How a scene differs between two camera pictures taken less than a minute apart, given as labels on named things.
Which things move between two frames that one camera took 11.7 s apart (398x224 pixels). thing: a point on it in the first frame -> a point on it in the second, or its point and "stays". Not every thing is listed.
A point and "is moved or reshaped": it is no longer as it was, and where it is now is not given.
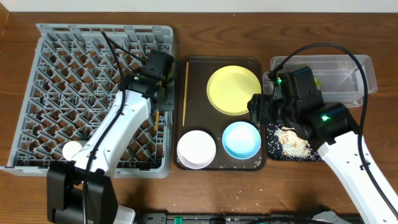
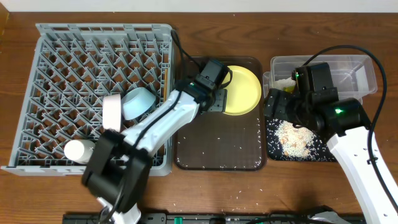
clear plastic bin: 337,78 stays
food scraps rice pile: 294,145 stays
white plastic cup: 69,149 stays
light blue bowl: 241,140 is moved or reshaped
